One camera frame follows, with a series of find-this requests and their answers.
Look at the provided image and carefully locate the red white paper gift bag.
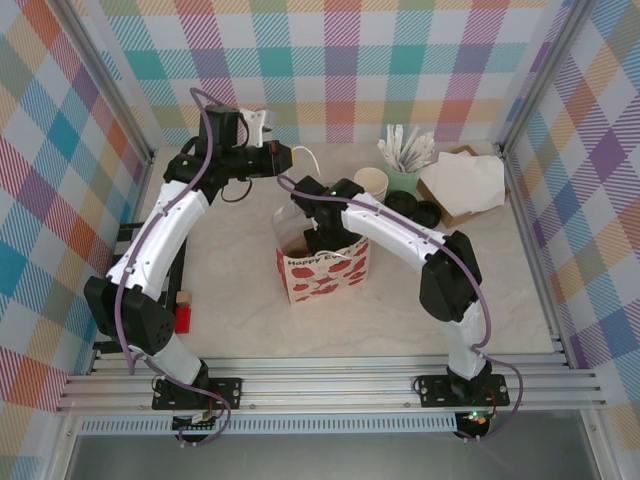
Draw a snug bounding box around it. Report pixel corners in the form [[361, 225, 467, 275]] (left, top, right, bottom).
[[271, 146, 372, 307]]

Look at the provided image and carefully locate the black plastic cup lid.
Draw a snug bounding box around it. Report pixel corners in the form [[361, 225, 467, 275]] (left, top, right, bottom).
[[413, 198, 442, 230], [385, 191, 420, 217]]

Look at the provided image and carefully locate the stack of green paper cups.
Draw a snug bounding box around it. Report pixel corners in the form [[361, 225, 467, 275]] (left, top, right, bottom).
[[353, 167, 390, 202]]

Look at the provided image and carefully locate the mint green holder cup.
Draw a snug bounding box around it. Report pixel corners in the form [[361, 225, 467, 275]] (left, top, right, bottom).
[[383, 163, 422, 199]]

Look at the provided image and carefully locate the black grey checkerboard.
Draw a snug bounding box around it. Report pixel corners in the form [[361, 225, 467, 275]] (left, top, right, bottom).
[[115, 221, 189, 351]]

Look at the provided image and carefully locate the brown cardboard napkin box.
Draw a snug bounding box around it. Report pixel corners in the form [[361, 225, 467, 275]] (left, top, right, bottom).
[[415, 144, 513, 231]]

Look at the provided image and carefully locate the black controller with LED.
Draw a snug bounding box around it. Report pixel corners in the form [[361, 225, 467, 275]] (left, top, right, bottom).
[[457, 409, 491, 440]]

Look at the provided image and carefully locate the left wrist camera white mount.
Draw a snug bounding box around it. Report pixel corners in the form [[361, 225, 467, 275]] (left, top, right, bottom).
[[238, 107, 275, 149]]

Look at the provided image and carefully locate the grey aluminium side rail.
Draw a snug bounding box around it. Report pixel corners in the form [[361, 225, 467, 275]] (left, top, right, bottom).
[[89, 149, 157, 376], [498, 144, 572, 372]]

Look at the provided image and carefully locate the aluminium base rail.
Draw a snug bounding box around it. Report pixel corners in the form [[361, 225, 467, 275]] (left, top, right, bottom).
[[53, 355, 610, 415]]

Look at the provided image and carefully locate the grey aluminium frame post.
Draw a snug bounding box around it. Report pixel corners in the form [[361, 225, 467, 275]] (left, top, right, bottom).
[[52, 0, 157, 165], [498, 0, 597, 162]]

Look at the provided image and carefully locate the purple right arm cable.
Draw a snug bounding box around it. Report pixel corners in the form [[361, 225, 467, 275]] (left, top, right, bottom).
[[276, 174, 525, 444]]

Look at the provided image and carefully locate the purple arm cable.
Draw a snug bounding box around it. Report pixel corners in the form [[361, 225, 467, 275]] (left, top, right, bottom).
[[113, 88, 251, 449], [276, 174, 525, 444]]

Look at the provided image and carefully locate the white slotted cable tray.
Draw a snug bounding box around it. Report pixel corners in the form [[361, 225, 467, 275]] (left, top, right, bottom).
[[78, 417, 460, 436]]

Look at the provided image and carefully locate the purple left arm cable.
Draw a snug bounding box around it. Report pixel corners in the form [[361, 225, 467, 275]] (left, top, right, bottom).
[[113, 88, 251, 449]]

